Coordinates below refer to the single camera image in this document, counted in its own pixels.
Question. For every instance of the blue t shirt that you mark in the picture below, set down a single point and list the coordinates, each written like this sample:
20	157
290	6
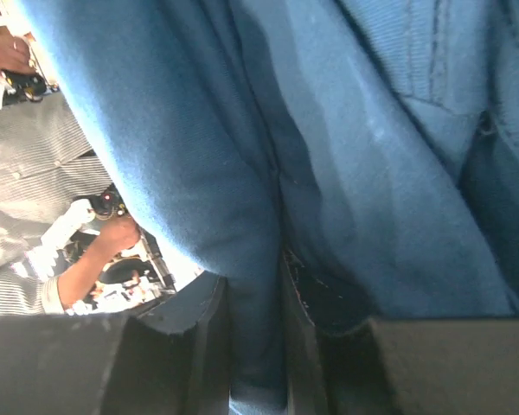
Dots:
377	141

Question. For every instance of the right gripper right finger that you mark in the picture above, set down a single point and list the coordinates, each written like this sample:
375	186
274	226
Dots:
432	366

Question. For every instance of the person in striped shirt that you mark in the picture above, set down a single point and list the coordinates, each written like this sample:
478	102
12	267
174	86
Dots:
34	181

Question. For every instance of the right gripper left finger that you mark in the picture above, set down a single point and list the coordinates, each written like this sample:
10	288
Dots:
173	359

